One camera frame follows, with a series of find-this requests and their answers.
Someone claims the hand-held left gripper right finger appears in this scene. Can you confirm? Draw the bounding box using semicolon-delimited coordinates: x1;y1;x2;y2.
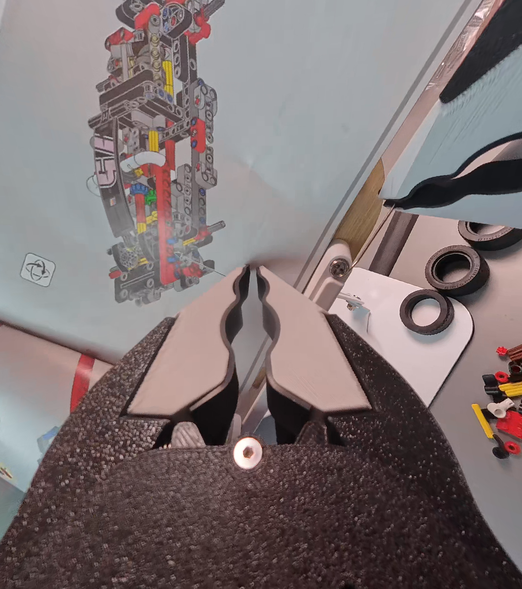
256;266;373;445

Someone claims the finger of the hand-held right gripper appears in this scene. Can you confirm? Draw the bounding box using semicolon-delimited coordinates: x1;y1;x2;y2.
378;39;522;231
439;0;522;104

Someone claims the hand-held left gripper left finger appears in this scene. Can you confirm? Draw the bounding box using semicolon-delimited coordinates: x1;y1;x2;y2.
125;264;251;445

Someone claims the building instruction booklet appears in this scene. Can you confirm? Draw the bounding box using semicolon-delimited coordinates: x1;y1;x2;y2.
0;0;482;502

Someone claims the grey desk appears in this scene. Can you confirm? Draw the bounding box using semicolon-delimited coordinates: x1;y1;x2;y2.
371;209;522;589

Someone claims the black rubber tire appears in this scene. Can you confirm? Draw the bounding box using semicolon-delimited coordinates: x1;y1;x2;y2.
399;289;455;336
458;220;522;252
425;244;490;297

